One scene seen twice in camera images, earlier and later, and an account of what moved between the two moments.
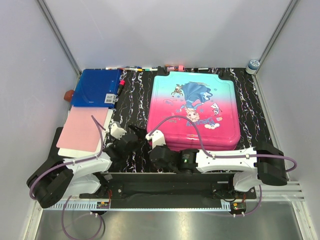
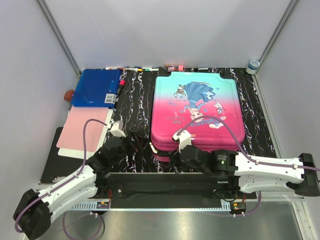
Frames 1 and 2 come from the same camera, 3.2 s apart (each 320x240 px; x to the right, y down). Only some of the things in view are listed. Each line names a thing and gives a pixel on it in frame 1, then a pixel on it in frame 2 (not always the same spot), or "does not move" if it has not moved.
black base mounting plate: x=168 y=186 does not move
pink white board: x=81 y=137 does not move
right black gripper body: x=173 y=168 → x=174 y=159
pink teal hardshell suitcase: x=212 y=100 does not move
